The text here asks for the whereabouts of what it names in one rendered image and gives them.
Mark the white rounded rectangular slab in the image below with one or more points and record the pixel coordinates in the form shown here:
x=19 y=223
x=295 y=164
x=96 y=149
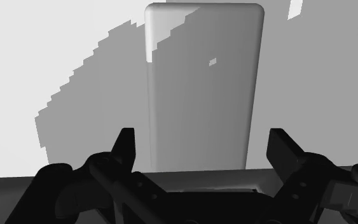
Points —
x=202 y=90

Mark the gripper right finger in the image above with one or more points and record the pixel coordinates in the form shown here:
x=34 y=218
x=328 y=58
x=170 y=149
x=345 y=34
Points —
x=309 y=173

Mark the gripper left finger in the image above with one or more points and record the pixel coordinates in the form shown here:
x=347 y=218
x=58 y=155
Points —
x=110 y=173

